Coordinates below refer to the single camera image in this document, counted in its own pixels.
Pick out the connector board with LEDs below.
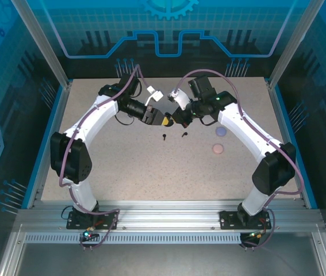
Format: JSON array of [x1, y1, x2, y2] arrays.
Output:
[[241, 229, 267, 243], [79, 227, 100, 243]]

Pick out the thin black right gripper wire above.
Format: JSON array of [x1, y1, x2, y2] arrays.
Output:
[[199, 117, 218, 128]]

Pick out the thin black gripper wire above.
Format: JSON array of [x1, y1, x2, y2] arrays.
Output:
[[114, 113, 135, 126], [199, 117, 218, 128]]

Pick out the thin black left gripper wire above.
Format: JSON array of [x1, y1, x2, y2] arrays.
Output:
[[114, 113, 135, 126]]

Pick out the aluminium side rail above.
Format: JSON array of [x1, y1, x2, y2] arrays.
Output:
[[267, 80, 308, 208], [26, 81, 74, 208]]

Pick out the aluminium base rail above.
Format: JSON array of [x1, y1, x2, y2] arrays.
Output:
[[16, 199, 322, 231]]

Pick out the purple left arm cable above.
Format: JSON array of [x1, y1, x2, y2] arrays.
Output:
[[58, 64, 152, 251]]

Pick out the aluminium frame post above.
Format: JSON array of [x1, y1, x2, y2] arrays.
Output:
[[267, 0, 318, 90], [9, 0, 74, 89]]

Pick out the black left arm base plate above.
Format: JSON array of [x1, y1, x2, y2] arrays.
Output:
[[66, 210, 120, 231]]

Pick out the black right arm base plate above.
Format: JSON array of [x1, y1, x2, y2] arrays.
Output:
[[218, 210, 273, 231]]

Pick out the slotted grey cable duct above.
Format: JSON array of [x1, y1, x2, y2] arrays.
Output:
[[24, 232, 243, 245]]

